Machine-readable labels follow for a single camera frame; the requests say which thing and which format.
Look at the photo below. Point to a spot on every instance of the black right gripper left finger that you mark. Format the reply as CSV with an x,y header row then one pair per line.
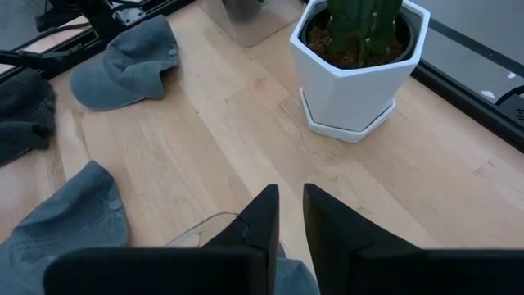
x,y
229,266

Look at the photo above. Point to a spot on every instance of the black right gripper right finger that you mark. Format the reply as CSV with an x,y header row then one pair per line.
x,y
368,266

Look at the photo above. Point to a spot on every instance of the blue-grey baseball cap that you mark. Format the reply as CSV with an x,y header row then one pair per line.
x,y
69,221
123,69
294,278

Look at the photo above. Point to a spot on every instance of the black baseball cap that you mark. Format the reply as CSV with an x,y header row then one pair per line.
x,y
24,110

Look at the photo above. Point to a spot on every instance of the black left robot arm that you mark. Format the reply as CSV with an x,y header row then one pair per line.
x,y
94,16

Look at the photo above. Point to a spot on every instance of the clear plastic bin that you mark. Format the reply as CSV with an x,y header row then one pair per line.
x,y
192,237
254,24

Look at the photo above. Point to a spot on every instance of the cactus in white pot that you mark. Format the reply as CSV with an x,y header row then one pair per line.
x,y
348,102

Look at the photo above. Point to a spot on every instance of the green cactus plant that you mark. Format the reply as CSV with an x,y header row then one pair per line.
x,y
360,20

